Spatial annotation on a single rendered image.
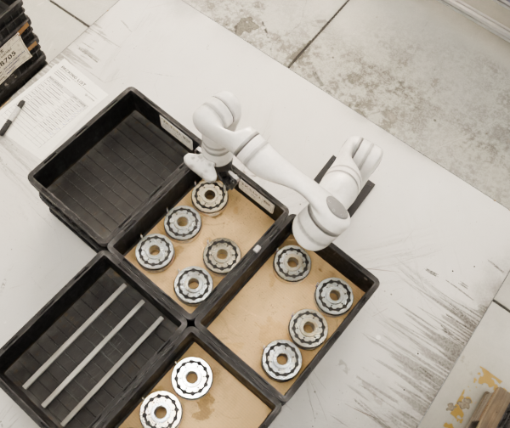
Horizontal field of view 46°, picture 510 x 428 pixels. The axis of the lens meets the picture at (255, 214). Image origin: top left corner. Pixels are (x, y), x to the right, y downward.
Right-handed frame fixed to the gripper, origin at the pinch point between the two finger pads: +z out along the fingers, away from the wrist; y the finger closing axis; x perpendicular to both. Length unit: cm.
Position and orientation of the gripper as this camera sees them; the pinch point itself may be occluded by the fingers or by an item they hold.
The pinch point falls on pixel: (218, 178)
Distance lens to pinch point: 155.5
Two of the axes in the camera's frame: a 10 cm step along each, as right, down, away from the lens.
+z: -0.5, 3.9, 9.2
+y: -7.7, -6.1, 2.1
